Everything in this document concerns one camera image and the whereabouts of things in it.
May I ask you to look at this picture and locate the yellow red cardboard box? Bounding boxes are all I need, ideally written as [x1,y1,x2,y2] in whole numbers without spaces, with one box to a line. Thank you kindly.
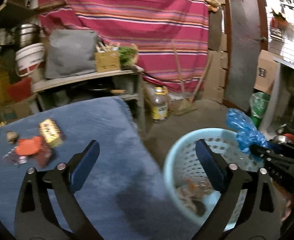
[39,119,63,147]

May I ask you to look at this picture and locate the steel pot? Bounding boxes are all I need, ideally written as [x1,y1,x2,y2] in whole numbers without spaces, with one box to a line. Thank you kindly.
[14,23,41,49]

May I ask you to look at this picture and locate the steel kettle with red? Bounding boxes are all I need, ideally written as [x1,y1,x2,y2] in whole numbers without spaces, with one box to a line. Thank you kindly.
[272,133,294,144]

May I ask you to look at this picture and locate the brown paper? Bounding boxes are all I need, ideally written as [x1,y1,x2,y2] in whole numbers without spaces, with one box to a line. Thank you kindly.
[6,131,19,144]

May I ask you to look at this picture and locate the cardboard box at right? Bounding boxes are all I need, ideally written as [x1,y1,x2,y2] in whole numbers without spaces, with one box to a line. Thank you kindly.
[254,50,282,95]

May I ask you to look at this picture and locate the purple plastic wrapper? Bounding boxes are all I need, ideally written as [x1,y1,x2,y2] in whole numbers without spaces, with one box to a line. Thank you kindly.
[3,149,28,166]

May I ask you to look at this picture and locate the green leafy vegetables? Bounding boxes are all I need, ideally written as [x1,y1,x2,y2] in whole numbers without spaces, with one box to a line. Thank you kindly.
[118,43,139,70]

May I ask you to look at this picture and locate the blue plastic bag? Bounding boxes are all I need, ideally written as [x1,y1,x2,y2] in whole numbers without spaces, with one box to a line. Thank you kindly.
[226,108,269,154]

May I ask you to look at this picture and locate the light blue plastic basket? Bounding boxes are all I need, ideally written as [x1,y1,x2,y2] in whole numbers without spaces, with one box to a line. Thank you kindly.
[163,128,263,226]

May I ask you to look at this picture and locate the grey cushion bag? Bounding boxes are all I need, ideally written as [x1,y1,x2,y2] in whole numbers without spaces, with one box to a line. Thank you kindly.
[44,29,99,79]

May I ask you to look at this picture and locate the dark red sponge pad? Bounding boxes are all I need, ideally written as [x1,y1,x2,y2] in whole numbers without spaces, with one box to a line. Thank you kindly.
[33,142,53,168]

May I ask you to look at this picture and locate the broom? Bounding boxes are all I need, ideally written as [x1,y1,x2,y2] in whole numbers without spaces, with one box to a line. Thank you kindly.
[171,39,213,117]

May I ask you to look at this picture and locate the pink striped curtain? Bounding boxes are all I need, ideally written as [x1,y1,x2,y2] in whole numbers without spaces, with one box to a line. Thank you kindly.
[39,0,209,92]

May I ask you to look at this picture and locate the blue quilted table cloth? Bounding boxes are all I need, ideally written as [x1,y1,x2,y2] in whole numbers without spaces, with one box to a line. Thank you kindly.
[0,97,197,239]

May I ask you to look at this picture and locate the low wooden side table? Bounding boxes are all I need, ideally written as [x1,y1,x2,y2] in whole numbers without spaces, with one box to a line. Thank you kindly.
[31,66,146,134]

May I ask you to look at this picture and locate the white plastic bucket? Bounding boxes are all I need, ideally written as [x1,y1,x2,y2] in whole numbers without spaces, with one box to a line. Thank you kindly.
[15,43,46,77]

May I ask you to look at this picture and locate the oil bottle on floor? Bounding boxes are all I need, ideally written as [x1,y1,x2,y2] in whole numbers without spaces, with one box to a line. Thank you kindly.
[151,87,168,121]

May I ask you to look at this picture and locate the green plastic bag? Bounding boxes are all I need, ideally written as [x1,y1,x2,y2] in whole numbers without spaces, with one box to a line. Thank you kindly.
[249,92,270,129]

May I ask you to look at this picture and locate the red plastic basket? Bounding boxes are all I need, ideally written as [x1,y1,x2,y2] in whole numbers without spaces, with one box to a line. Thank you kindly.
[8,77,32,102]

